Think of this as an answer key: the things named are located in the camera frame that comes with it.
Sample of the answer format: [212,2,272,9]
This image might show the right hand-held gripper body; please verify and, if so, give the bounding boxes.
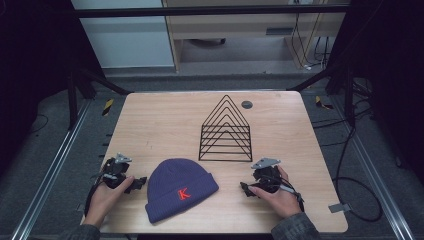
[250,157,284,194]

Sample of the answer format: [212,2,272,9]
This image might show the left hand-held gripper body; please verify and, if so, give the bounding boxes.
[100,152,133,190]

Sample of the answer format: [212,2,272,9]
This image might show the purple knit beanie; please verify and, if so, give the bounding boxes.
[144,157,220,224]

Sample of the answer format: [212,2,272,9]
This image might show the person's right hand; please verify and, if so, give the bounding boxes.
[248,165,303,220]

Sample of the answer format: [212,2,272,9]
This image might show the person's left hand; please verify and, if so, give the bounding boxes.
[82,175,136,230]

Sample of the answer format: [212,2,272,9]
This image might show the yellow black striped tape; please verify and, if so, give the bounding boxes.
[314,95,335,111]
[101,98,115,117]

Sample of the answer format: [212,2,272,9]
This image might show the black metal stand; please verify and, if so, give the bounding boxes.
[67,66,133,130]
[287,64,356,128]

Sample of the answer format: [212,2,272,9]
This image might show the black curtain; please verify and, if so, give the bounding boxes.
[0,0,106,174]
[328,0,424,188]

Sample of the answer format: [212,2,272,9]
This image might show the white cabinet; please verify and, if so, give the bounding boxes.
[70,0,176,70]

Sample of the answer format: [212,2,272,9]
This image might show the light wooden desk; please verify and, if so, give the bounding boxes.
[162,0,349,73]

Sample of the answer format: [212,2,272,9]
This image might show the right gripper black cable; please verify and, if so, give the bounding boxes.
[279,181,306,213]

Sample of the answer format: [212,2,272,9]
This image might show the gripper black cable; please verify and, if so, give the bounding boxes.
[279,181,306,213]
[83,171,113,218]

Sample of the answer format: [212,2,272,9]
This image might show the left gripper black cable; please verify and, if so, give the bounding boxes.
[83,171,113,218]

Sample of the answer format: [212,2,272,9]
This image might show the black wire triangular rack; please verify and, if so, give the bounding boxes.
[198,94,254,163]

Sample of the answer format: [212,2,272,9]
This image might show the aluminium floor rail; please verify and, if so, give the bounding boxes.
[331,96,416,240]
[9,99,94,240]

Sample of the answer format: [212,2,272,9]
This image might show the black floor cable loop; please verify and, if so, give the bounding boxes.
[311,99,384,223]

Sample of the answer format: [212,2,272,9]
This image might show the hanging desk cables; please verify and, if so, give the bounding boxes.
[290,12,333,72]

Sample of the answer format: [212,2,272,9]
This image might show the black horizontal frame bar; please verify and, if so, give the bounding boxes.
[70,3,352,19]

